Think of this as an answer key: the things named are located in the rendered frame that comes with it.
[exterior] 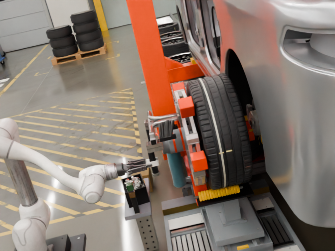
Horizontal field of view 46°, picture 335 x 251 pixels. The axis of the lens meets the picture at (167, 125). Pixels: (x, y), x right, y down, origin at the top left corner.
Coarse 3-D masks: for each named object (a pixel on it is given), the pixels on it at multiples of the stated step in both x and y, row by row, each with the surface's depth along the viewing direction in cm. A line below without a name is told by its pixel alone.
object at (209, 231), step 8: (208, 224) 271; (208, 232) 263; (264, 232) 252; (248, 240) 248; (256, 240) 241; (264, 240) 245; (216, 248) 247; (224, 248) 241; (232, 248) 244; (240, 248) 238; (248, 248) 239; (256, 248) 239; (264, 248) 240; (272, 248) 240
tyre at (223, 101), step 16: (192, 80) 229; (208, 80) 222; (224, 80) 218; (192, 96) 214; (208, 96) 210; (224, 96) 209; (208, 112) 206; (224, 112) 206; (240, 112) 204; (208, 128) 203; (224, 128) 203; (240, 128) 203; (208, 144) 204; (224, 144) 204; (240, 144) 205; (208, 160) 207; (224, 160) 207; (240, 160) 208; (240, 176) 216
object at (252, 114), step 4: (252, 100) 244; (252, 104) 246; (252, 112) 233; (252, 116) 233; (256, 116) 230; (256, 120) 229; (256, 124) 229; (256, 128) 230; (256, 132) 232; (260, 132) 232; (260, 136) 244
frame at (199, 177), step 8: (176, 96) 226; (184, 96) 223; (184, 120) 211; (192, 120) 211; (184, 128) 210; (192, 128) 209; (192, 136) 208; (192, 152) 210; (192, 168) 216; (192, 176) 246; (200, 176) 217; (200, 184) 233
